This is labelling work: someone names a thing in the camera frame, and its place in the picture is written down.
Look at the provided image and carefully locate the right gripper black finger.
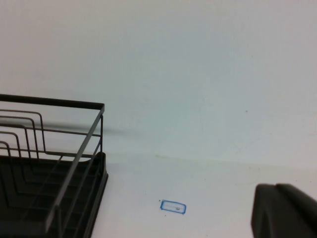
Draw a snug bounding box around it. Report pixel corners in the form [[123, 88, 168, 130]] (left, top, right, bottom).
[[250, 183, 317, 238]]

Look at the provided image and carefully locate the black plastic drip tray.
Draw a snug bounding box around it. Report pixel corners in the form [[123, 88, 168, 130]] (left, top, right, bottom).
[[0, 151, 109, 238]]

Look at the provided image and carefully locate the black wire dish rack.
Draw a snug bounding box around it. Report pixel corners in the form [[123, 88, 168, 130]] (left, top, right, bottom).
[[0, 94, 105, 238]]

